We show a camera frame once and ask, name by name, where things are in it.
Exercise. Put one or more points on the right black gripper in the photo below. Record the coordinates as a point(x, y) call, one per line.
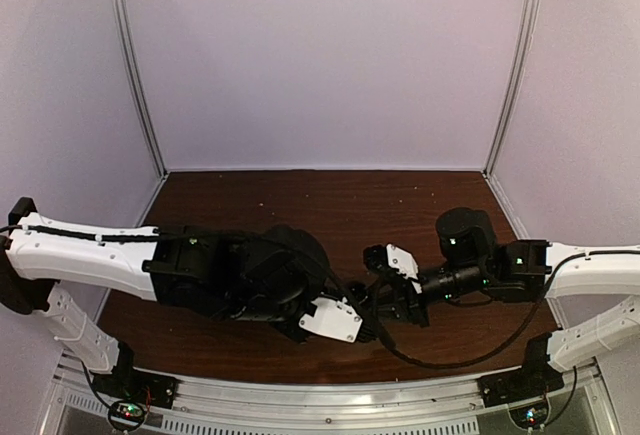
point(403, 300)

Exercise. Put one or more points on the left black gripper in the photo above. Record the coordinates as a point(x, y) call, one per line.
point(296, 339)

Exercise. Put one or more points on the black glossy charging case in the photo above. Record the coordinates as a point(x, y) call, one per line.
point(359, 291)

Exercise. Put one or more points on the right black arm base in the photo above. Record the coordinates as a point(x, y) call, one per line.
point(533, 378)

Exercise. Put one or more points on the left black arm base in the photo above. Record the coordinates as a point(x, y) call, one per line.
point(126, 382)

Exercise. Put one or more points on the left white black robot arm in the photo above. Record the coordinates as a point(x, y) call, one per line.
point(278, 277)

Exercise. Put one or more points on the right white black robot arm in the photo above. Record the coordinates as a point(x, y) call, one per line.
point(525, 271)

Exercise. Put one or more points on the right small circuit board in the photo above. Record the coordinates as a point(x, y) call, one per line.
point(530, 416)

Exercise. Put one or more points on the small circuit board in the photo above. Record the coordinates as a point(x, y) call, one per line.
point(530, 416)
point(126, 415)

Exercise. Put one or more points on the left small circuit board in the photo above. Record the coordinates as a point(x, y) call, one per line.
point(126, 415)

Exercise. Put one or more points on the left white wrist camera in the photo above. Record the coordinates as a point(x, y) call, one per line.
point(336, 319)

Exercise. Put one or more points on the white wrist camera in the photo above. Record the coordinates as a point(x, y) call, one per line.
point(391, 263)
point(336, 319)

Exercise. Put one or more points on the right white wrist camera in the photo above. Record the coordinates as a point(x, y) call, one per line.
point(391, 263)

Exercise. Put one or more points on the front aluminium rail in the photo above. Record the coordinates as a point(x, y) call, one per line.
point(440, 406)

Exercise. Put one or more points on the right aluminium frame post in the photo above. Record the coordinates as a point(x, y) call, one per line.
point(529, 15)

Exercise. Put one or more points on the aluminium frame post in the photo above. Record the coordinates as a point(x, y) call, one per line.
point(136, 86)
point(529, 15)

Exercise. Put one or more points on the left aluminium frame post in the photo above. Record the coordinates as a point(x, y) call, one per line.
point(136, 86)

